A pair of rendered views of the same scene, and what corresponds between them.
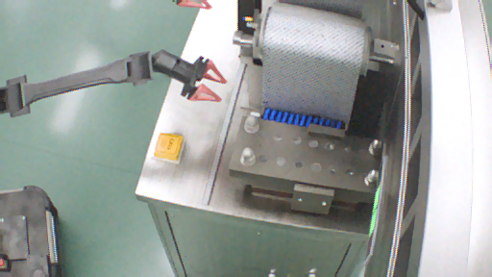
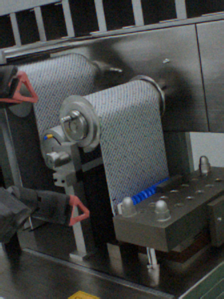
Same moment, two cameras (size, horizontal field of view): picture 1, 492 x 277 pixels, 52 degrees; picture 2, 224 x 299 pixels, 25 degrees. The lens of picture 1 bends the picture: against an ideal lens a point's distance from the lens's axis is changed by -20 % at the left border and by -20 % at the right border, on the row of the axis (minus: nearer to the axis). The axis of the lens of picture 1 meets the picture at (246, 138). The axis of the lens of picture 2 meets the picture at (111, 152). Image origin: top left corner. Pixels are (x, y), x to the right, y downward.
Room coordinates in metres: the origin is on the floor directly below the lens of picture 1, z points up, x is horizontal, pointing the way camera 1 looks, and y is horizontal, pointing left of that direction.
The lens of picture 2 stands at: (0.25, 0.92, 1.48)
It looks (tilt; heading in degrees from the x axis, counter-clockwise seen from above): 14 degrees down; 304
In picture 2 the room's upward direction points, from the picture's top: 10 degrees counter-clockwise
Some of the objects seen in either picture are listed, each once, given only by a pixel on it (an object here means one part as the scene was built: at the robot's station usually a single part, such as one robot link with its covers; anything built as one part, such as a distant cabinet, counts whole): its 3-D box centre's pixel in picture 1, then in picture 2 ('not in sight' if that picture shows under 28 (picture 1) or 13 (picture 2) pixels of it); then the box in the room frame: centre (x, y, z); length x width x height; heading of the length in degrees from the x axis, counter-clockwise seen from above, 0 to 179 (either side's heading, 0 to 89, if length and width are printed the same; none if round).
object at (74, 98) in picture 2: (266, 34); (79, 123); (0.99, -0.05, 1.25); 0.15 x 0.01 x 0.15; 168
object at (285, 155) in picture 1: (313, 162); (189, 202); (0.78, -0.17, 1.00); 0.40 x 0.16 x 0.06; 78
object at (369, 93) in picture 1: (324, 92); (125, 193); (1.00, -0.22, 1.00); 0.33 x 0.07 x 0.20; 78
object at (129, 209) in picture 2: (251, 121); (128, 205); (0.87, -0.01, 1.05); 0.04 x 0.04 x 0.04
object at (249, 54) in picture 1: (252, 69); (73, 201); (1.04, -0.02, 1.05); 0.06 x 0.05 x 0.31; 78
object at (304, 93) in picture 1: (308, 95); (137, 163); (0.91, -0.16, 1.11); 0.23 x 0.01 x 0.18; 78
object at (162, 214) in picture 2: (247, 155); (161, 209); (0.77, 0.00, 1.05); 0.04 x 0.04 x 0.04
